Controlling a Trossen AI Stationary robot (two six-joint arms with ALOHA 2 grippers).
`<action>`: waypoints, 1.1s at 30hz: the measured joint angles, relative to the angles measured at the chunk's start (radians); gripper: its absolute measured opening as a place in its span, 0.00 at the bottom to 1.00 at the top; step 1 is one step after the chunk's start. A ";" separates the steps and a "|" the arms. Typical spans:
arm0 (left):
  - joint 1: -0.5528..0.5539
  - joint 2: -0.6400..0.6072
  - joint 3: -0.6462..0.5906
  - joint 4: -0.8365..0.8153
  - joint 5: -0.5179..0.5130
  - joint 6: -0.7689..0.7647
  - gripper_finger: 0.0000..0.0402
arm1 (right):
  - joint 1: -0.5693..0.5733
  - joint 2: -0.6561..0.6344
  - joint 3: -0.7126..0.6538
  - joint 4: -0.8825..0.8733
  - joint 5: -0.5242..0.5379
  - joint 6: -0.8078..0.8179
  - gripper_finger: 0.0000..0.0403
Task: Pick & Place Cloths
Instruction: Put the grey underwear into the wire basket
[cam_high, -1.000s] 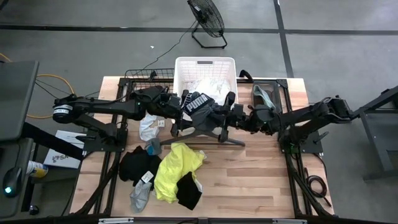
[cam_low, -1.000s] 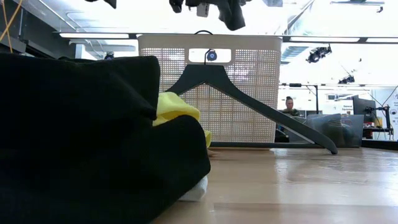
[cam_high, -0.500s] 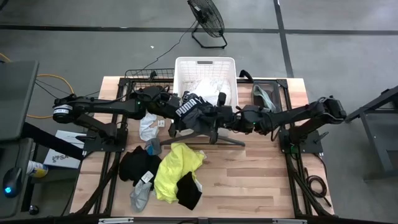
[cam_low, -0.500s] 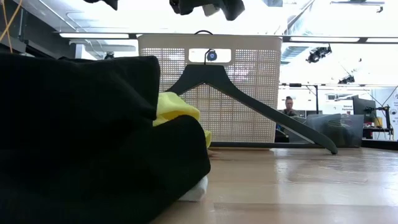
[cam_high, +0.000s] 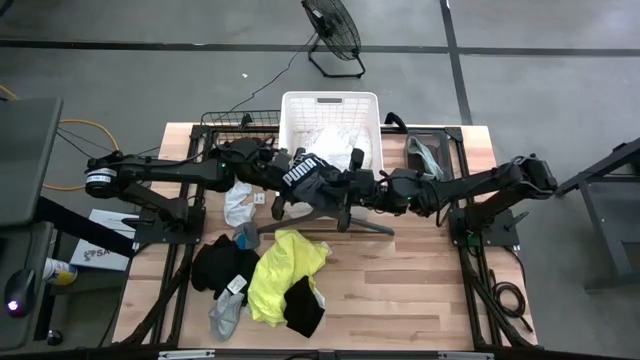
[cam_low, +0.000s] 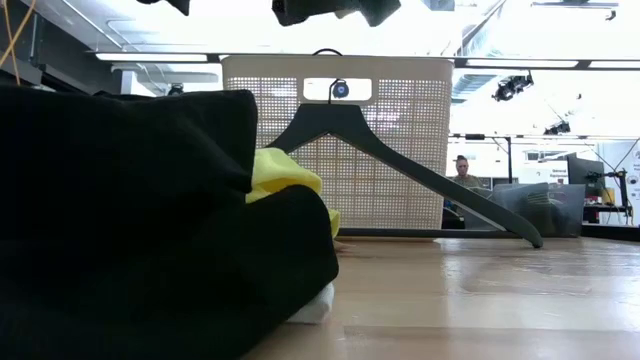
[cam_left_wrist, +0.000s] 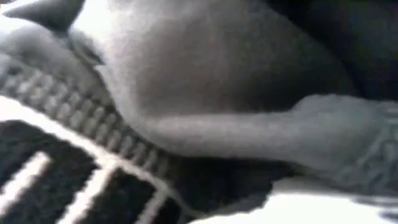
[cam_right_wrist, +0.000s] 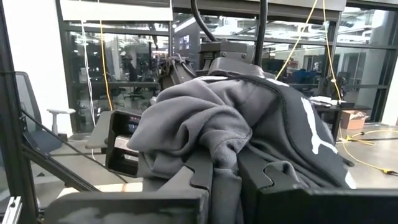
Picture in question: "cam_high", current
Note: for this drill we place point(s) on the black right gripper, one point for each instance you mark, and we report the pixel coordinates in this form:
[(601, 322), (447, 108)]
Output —
[(365, 187)]

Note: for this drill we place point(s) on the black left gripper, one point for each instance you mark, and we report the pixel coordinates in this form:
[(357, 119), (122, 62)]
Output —
[(272, 172)]

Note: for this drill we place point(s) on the black grey Puma shorts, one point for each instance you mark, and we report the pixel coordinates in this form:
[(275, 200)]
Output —
[(300, 172)]

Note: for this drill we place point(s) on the large white garment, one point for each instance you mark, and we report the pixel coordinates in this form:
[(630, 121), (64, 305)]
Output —
[(335, 142)]

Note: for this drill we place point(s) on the white sock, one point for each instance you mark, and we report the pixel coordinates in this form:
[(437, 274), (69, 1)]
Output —
[(237, 205)]

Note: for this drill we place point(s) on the black clothes hanger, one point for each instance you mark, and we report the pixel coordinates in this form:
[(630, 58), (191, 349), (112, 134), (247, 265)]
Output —
[(370, 227)]

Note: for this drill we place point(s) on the grey blue sock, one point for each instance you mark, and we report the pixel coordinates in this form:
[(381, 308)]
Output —
[(246, 236)]

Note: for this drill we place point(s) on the grey green sock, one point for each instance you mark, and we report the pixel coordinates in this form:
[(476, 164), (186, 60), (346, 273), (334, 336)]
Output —
[(425, 157)]

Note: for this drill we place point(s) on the black garment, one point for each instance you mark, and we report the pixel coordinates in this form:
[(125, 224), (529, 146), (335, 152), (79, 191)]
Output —
[(215, 262)]

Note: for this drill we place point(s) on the yellow shirt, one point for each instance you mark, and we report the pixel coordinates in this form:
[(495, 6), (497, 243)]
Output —
[(280, 280)]

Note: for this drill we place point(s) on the small black cloth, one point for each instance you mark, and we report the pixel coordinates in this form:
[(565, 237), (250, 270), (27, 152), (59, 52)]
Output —
[(302, 310)]

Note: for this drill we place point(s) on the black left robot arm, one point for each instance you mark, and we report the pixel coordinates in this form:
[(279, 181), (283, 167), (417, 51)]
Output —
[(165, 170)]

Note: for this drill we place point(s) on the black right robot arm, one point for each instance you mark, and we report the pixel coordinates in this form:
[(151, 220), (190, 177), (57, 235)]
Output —
[(475, 187)]

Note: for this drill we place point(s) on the small white card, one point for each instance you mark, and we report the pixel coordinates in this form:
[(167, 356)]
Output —
[(259, 198)]

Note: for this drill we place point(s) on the white plastic laundry basket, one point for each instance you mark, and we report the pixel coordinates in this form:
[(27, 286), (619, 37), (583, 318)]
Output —
[(300, 110)]

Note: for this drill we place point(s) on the translucent grey plastic bin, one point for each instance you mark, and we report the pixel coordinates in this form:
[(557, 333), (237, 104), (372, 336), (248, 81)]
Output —
[(442, 145)]

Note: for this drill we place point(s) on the black floor fan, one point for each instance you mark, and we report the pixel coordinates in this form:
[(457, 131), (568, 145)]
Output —
[(335, 27)]

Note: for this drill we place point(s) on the white printed box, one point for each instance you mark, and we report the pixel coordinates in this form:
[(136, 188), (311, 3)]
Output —
[(100, 255)]

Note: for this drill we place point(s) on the white yellow can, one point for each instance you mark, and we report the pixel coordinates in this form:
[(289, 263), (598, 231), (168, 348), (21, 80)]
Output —
[(60, 272)]

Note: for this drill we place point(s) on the dark grey monitor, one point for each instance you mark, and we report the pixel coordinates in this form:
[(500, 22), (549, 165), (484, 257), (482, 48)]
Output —
[(25, 160)]

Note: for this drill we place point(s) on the black side table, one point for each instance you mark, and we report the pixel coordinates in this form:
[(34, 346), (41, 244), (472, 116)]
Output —
[(597, 225)]

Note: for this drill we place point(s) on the dark side desk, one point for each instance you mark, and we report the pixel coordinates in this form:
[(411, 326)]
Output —
[(15, 250)]

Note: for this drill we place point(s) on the small black ball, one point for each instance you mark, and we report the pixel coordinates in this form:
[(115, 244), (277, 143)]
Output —
[(54, 337)]

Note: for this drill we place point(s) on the black computer mouse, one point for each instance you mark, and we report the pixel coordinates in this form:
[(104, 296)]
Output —
[(20, 292)]

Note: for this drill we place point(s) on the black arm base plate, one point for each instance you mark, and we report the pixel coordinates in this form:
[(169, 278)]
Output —
[(165, 234), (492, 240)]

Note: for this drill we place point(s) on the black metal table frame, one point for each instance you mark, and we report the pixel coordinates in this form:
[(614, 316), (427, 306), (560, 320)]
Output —
[(460, 150)]

